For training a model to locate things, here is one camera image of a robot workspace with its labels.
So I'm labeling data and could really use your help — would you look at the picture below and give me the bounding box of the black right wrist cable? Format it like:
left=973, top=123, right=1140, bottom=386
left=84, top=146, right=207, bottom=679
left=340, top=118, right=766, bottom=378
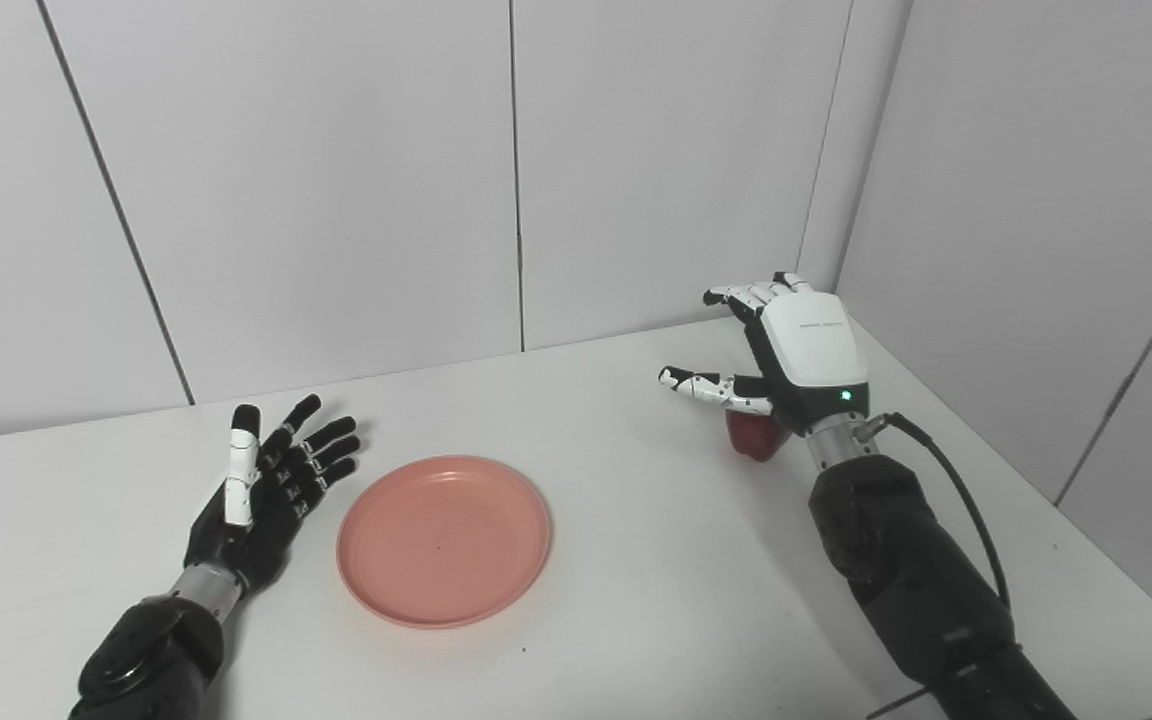
left=854, top=412, right=1013, bottom=720

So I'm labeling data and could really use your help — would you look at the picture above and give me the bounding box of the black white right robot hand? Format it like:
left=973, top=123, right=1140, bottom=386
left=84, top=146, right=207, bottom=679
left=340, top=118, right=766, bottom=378
left=658, top=271, right=872, bottom=439

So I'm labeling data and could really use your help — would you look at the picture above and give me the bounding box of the pink round plate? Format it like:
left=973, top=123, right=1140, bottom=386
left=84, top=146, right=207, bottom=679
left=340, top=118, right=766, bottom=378
left=336, top=456, right=553, bottom=630

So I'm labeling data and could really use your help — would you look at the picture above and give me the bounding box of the red apple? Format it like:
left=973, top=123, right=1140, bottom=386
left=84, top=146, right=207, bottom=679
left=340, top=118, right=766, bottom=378
left=725, top=405, right=793, bottom=463

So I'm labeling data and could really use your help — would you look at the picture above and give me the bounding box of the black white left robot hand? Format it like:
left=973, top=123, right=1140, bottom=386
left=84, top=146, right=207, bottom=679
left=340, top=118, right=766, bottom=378
left=183, top=393, right=362, bottom=602

